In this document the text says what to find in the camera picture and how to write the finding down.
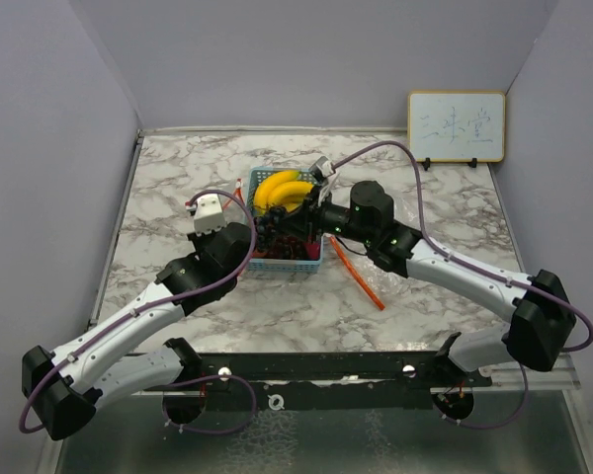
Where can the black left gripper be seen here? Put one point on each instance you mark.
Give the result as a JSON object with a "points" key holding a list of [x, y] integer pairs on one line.
{"points": [[199, 240]]}

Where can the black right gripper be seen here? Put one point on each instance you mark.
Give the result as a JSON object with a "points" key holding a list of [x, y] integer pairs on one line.
{"points": [[306, 222]]}

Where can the red grape bunch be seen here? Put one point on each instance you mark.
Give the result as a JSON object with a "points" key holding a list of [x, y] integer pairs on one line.
{"points": [[288, 248]]}

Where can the clear orange zipper bag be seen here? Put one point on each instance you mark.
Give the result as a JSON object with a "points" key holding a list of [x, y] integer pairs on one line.
{"points": [[232, 211]]}

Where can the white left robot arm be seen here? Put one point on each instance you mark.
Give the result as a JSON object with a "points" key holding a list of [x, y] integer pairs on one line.
{"points": [[66, 386]]}

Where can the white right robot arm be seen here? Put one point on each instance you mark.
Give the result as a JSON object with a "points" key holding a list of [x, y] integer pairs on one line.
{"points": [[534, 309]]}

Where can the yellow banana bunch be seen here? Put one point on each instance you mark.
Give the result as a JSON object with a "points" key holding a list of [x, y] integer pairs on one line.
{"points": [[283, 188]]}

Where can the light blue plastic basket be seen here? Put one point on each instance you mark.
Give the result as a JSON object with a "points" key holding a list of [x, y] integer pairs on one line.
{"points": [[256, 176]]}

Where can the small framed whiteboard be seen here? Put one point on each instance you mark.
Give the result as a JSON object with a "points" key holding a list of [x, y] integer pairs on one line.
{"points": [[456, 126]]}

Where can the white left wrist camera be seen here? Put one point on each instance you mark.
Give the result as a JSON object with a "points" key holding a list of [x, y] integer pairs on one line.
{"points": [[207, 214]]}

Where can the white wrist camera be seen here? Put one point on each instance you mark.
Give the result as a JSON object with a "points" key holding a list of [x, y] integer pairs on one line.
{"points": [[324, 173], [207, 214]]}

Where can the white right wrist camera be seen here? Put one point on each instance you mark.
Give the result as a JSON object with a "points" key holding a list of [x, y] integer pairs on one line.
{"points": [[324, 173]]}

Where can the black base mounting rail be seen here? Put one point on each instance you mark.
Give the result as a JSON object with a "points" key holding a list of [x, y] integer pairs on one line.
{"points": [[313, 381]]}

